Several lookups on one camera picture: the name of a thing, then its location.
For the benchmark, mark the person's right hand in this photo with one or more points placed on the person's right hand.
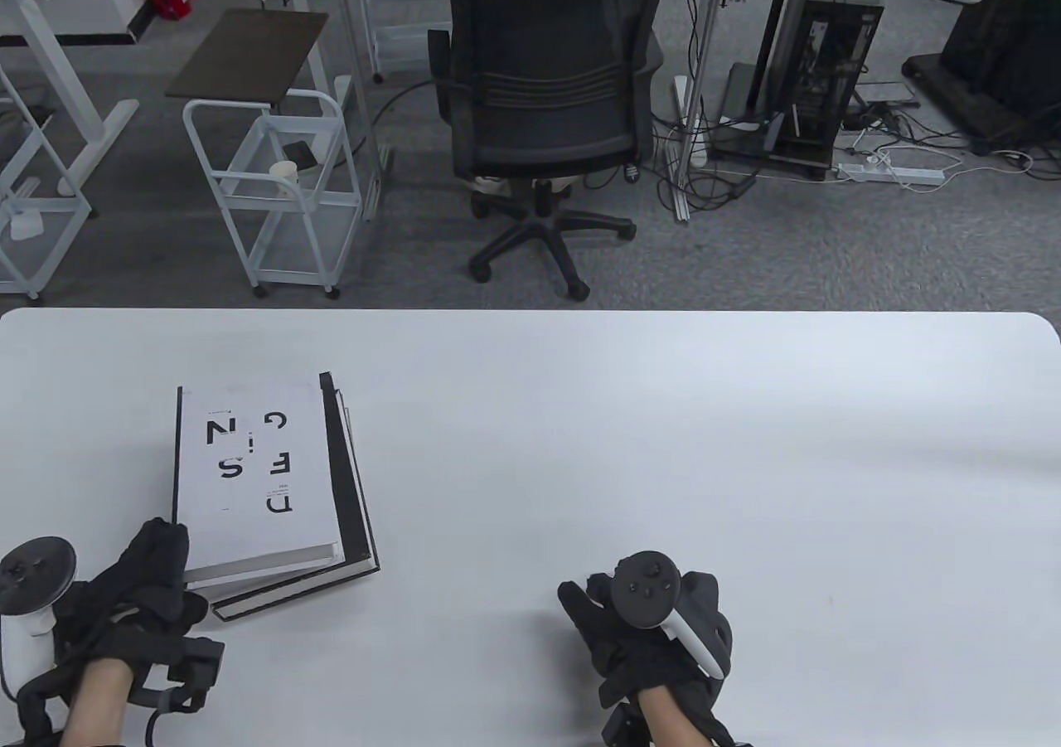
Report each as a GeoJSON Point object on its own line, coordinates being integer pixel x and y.
{"type": "Point", "coordinates": [638, 656]}

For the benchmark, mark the person's left hand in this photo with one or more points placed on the person's left hand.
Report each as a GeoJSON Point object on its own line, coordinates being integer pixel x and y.
{"type": "Point", "coordinates": [124, 598]}

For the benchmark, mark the person's left fingers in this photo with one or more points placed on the person's left fingers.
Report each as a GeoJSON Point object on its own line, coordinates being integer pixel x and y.
{"type": "Point", "coordinates": [159, 556]}

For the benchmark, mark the person's right thumb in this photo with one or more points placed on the person's right thumb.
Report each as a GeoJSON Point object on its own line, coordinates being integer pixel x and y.
{"type": "Point", "coordinates": [580, 606]}

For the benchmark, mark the person's right forearm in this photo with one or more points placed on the person's right forearm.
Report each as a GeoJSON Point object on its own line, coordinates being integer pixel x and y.
{"type": "Point", "coordinates": [675, 718]}

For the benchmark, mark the person's left forearm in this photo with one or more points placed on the person's left forearm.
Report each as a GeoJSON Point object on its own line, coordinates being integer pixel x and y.
{"type": "Point", "coordinates": [95, 705]}

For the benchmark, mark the black and white right controller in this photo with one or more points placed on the black and white right controller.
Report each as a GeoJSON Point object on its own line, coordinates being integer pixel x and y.
{"type": "Point", "coordinates": [651, 589]}

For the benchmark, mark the black and white controller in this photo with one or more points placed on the black and white controller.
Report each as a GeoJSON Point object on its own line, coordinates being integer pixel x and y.
{"type": "Point", "coordinates": [33, 573]}
{"type": "Point", "coordinates": [651, 589]}

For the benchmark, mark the white book with black letters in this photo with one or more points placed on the white book with black letters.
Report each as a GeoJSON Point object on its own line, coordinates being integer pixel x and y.
{"type": "Point", "coordinates": [257, 482]}

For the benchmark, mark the black and white left controller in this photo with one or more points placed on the black and white left controller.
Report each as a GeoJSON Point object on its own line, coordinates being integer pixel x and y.
{"type": "Point", "coordinates": [33, 573]}

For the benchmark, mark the black hardcover book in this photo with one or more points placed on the black hardcover book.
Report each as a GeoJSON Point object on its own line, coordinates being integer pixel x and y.
{"type": "Point", "coordinates": [356, 523]}

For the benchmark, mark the white rolling cart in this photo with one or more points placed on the white rolling cart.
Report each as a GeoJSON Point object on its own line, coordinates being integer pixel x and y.
{"type": "Point", "coordinates": [273, 200]}

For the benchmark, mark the white paper cup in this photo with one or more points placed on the white paper cup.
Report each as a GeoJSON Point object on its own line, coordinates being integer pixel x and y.
{"type": "Point", "coordinates": [283, 173]}

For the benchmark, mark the black phone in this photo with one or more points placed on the black phone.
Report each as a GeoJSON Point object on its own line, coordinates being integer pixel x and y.
{"type": "Point", "coordinates": [298, 152]}

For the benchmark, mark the dark brown board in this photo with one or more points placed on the dark brown board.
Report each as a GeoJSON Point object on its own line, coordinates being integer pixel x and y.
{"type": "Point", "coordinates": [249, 55]}

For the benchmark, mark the black mesh office chair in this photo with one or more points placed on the black mesh office chair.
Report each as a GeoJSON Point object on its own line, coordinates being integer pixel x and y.
{"type": "Point", "coordinates": [547, 84]}

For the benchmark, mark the long white power strip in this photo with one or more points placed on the long white power strip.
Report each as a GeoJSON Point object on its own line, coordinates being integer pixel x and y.
{"type": "Point", "coordinates": [891, 173]}

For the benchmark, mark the black computer tower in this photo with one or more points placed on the black computer tower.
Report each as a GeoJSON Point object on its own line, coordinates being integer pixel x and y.
{"type": "Point", "coordinates": [825, 84]}

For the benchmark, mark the white drawer unit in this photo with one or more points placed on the white drawer unit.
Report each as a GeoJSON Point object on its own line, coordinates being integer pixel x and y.
{"type": "Point", "coordinates": [406, 26]}

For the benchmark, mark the flat white device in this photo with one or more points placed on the flat white device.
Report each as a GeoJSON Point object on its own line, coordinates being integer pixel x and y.
{"type": "Point", "coordinates": [889, 94]}

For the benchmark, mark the black stand base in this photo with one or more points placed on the black stand base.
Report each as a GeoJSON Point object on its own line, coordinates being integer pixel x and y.
{"type": "Point", "coordinates": [995, 59]}

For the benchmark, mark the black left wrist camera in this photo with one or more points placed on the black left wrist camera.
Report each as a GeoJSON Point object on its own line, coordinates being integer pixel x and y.
{"type": "Point", "coordinates": [195, 664]}

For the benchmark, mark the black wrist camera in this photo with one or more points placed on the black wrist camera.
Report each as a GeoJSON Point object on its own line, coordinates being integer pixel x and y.
{"type": "Point", "coordinates": [195, 664]}
{"type": "Point", "coordinates": [622, 726]}

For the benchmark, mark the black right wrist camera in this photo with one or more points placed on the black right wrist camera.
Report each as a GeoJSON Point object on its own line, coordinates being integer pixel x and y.
{"type": "Point", "coordinates": [622, 726]}

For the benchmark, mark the white desk frame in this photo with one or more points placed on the white desk frame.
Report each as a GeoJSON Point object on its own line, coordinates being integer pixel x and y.
{"type": "Point", "coordinates": [58, 59]}

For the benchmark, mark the silver aluminium profile post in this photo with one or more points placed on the silver aluminium profile post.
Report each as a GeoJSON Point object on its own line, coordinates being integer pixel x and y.
{"type": "Point", "coordinates": [704, 75]}

